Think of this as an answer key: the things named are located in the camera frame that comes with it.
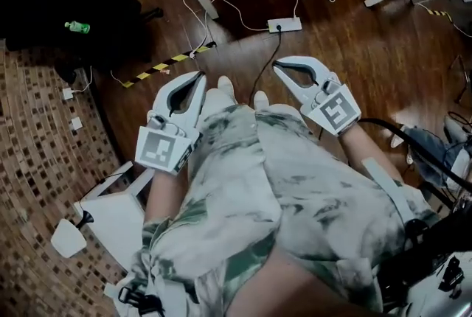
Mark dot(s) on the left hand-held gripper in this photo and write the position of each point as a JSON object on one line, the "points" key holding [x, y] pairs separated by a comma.
{"points": [[155, 149]]}

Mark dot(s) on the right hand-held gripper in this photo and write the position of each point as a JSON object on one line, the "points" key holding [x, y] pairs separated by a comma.
{"points": [[337, 111]]}

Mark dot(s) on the white power strip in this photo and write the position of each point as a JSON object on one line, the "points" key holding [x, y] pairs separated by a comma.
{"points": [[289, 25]]}

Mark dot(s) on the person's left forearm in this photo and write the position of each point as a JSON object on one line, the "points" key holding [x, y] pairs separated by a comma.
{"points": [[164, 194]]}

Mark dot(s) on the person's right forearm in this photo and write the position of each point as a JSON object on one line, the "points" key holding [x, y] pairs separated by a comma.
{"points": [[363, 147]]}

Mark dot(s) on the long yellow black hazard tape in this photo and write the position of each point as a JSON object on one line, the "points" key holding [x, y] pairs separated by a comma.
{"points": [[162, 66]]}

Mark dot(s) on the person's left white shoe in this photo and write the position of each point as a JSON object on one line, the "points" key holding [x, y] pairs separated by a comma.
{"points": [[223, 90]]}

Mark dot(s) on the person's white shoe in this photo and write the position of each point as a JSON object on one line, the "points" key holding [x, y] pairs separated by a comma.
{"points": [[223, 90], [261, 100]]}

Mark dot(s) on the person's right white shoe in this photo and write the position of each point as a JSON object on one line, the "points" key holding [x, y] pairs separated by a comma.
{"points": [[261, 100]]}

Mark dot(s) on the person's camouflage clothing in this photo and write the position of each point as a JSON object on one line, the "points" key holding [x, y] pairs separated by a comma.
{"points": [[228, 190]]}

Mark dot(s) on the white square adapter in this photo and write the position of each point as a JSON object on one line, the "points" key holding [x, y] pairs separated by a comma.
{"points": [[68, 93], [76, 123]]}

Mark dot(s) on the green plastic bottle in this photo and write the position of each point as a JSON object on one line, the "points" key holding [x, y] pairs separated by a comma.
{"points": [[78, 27]]}

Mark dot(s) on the white box stand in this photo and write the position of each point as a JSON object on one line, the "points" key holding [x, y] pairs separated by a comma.
{"points": [[112, 212]]}

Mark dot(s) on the short yellow black hazard tape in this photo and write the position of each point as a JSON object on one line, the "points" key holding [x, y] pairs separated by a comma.
{"points": [[439, 12]]}

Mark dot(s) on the black office chair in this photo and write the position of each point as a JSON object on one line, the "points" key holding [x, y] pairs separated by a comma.
{"points": [[55, 6]]}

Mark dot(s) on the white flat paddle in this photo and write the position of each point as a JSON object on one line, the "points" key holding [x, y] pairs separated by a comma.
{"points": [[68, 238]]}

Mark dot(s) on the black harness gear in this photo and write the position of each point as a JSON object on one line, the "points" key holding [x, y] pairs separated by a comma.
{"points": [[435, 234]]}

